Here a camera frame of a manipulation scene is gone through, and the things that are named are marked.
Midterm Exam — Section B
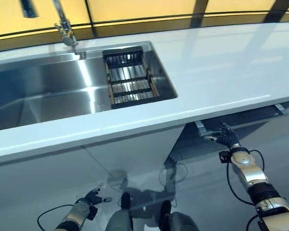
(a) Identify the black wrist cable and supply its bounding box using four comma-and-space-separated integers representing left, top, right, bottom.
225, 149, 266, 231
37, 204, 75, 231

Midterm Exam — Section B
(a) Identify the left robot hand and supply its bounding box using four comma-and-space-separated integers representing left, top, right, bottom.
83, 188, 113, 206

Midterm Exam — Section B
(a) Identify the stainless steel sink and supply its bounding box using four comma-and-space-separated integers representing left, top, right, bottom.
0, 40, 179, 133

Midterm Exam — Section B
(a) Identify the yellow window with dark frame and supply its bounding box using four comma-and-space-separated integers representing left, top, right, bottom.
0, 0, 289, 53

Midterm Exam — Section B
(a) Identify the black roll-up sink rack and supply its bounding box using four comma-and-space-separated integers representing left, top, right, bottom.
102, 46, 160, 110

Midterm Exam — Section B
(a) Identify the built-in dishwasher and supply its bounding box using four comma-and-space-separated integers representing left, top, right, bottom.
163, 99, 289, 174

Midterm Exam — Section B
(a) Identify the chrome faucet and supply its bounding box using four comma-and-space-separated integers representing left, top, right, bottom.
18, 0, 79, 48

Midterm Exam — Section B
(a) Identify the black left robot foot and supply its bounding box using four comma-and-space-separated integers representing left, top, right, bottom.
120, 192, 132, 212

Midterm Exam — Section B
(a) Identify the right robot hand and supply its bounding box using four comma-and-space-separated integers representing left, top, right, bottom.
203, 122, 241, 149

